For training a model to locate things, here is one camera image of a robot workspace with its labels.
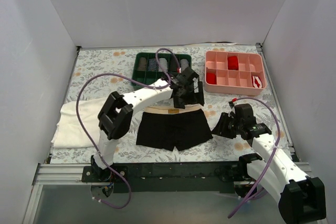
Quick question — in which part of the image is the black underwear beige waistband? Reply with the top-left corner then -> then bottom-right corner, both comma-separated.
136,104 -> 213,151

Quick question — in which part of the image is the pink divided organizer tray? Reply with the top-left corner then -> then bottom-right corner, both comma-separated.
204,50 -> 267,96

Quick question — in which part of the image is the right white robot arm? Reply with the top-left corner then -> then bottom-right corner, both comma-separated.
212,102 -> 327,223

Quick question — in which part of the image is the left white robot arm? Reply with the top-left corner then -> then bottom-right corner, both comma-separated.
91,67 -> 204,182

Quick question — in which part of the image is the grey white rolled underwear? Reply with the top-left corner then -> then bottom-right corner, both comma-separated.
180,59 -> 190,72

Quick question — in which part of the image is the black rolled underwear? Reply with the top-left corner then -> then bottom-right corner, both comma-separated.
169,59 -> 179,72

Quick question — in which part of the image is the red rolled underwear lower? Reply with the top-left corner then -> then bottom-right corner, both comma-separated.
206,72 -> 217,85

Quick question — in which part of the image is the red rolled underwear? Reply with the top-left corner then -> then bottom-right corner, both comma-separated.
227,56 -> 239,70
206,72 -> 217,85

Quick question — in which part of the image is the white grey striped roll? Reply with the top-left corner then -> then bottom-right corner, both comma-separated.
158,58 -> 168,72

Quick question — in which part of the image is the blue striped rolled underwear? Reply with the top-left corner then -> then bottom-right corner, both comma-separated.
147,58 -> 158,71

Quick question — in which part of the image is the red white striped roll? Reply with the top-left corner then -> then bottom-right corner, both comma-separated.
251,76 -> 263,89

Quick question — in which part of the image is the brown rolled underwear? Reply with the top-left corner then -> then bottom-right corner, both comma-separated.
137,57 -> 147,71

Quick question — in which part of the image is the red rolled underwear upper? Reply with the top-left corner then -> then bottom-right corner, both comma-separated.
227,56 -> 239,70

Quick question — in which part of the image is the green divided organizer tray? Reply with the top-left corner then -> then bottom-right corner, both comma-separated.
132,52 -> 177,85

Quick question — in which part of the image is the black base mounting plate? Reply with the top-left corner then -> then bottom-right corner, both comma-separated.
81,161 -> 253,195

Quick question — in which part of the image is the white folded cloth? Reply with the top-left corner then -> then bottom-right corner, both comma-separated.
51,98 -> 106,148

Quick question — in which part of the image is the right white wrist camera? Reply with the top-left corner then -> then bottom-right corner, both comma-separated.
228,99 -> 236,118

